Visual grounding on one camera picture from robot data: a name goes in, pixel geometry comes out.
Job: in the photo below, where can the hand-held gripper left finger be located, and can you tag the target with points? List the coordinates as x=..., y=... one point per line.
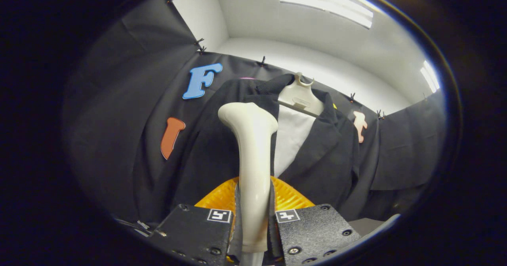
x=194, y=234

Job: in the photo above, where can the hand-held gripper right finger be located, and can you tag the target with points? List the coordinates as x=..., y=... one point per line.
x=313, y=230

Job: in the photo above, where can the black suit jacket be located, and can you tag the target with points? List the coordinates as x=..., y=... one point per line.
x=206, y=159

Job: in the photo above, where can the white shirt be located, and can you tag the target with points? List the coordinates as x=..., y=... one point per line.
x=291, y=135

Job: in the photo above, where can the white clothes hanger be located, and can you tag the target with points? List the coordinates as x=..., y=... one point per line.
x=301, y=97

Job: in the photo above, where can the grey cabinet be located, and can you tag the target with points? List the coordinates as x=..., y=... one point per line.
x=366, y=225

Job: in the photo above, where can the black backdrop cloth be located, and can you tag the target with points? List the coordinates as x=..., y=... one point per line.
x=119, y=99

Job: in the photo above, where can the row of black clips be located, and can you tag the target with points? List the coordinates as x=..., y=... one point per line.
x=262, y=62

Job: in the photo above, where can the small ceiling light panel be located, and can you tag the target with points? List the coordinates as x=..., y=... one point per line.
x=431, y=77

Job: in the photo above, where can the long ceiling light panel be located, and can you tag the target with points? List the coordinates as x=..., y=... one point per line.
x=324, y=2

